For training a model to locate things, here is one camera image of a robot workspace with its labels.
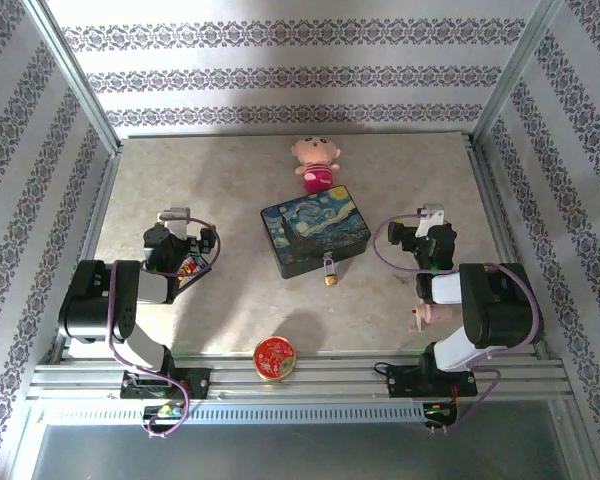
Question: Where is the small circuit board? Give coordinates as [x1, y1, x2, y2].
[423, 402, 459, 427]
[143, 403, 189, 422]

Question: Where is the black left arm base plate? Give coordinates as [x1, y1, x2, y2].
[119, 367, 212, 401]

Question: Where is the colourful printed card packet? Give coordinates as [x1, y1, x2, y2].
[178, 252, 214, 292]

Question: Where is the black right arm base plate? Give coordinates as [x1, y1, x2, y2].
[387, 362, 477, 399]

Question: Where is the round red gold tin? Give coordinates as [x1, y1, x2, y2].
[252, 336, 297, 382]

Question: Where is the pink plush doll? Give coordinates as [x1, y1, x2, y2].
[292, 137, 342, 195]

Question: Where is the small pink plastic toy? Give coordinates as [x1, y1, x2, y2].
[408, 298, 456, 334]

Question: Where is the aluminium frame post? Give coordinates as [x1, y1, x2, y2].
[22, 0, 125, 157]
[467, 0, 564, 147]

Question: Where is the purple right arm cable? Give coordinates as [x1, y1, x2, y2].
[372, 213, 544, 432]

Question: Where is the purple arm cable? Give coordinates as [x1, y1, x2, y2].
[104, 212, 222, 441]
[372, 213, 544, 432]

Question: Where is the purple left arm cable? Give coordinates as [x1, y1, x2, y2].
[104, 212, 222, 441]

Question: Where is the aluminium mounting rail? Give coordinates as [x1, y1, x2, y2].
[27, 352, 574, 404]

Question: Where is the aluminium side rail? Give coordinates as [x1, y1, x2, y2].
[49, 149, 124, 362]
[463, 133, 552, 359]

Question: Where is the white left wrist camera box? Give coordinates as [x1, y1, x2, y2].
[158, 207, 201, 241]

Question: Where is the grey metal sheet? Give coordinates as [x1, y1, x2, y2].
[29, 422, 572, 480]

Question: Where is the small left circuit board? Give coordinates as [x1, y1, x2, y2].
[143, 403, 189, 422]

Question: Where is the starry night painted box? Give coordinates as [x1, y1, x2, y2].
[259, 184, 373, 280]

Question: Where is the small right circuit board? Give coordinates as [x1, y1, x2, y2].
[423, 402, 459, 427]

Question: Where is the grey slotted cable duct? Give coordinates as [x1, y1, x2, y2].
[39, 402, 429, 424]

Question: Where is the small brass padlock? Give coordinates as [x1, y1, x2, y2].
[322, 253, 340, 289]

